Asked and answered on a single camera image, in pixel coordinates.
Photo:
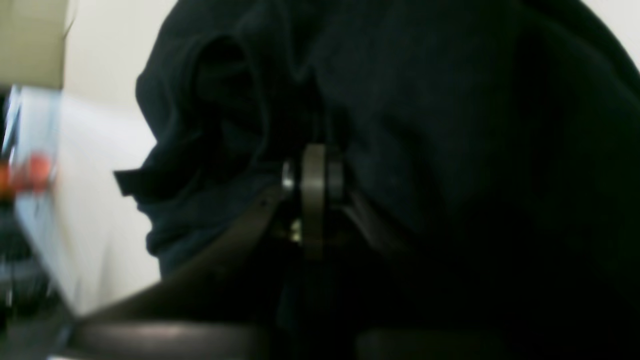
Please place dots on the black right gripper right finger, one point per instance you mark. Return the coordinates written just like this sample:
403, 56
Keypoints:
420, 326

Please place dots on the orange round object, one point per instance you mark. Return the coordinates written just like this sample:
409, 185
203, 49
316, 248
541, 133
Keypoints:
34, 175

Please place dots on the black T-shirt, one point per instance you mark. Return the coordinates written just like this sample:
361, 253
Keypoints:
499, 138

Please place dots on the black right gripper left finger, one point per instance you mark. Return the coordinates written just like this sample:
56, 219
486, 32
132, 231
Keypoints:
218, 305

